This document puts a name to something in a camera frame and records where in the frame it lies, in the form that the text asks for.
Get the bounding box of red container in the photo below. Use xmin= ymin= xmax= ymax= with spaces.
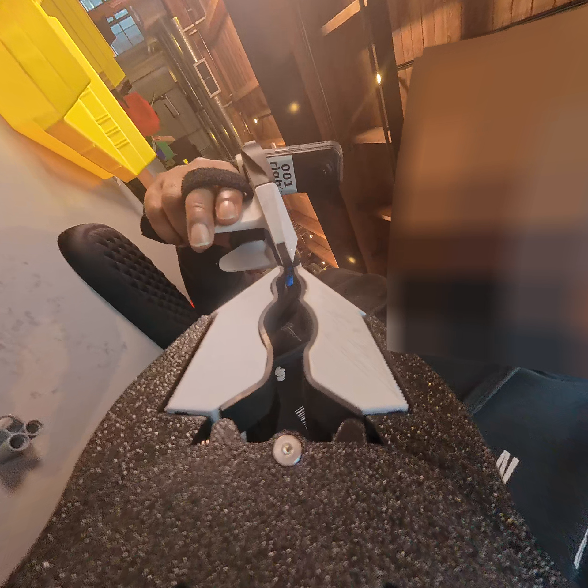
xmin=115 ymin=81 xmax=163 ymax=140

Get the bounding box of yellow bins stack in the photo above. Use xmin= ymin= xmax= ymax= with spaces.
xmin=42 ymin=0 xmax=126 ymax=88

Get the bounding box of person's right forearm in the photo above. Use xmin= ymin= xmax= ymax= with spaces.
xmin=175 ymin=241 xmax=276 ymax=318

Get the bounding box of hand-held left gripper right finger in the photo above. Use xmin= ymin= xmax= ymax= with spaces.
xmin=292 ymin=267 xmax=410 ymax=432

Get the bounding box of grey desk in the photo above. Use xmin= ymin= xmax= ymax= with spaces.
xmin=0 ymin=120 xmax=198 ymax=579

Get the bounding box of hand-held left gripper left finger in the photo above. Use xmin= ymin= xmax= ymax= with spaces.
xmin=166 ymin=267 xmax=293 ymax=432

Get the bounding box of yellow bin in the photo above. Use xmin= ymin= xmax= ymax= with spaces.
xmin=0 ymin=0 xmax=157 ymax=180

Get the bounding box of grey tube connector cluster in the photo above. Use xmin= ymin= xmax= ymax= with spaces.
xmin=0 ymin=416 xmax=44 ymax=462

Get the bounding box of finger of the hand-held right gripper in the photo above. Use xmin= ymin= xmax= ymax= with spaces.
xmin=251 ymin=180 xmax=300 ymax=270
xmin=219 ymin=240 xmax=277 ymax=273

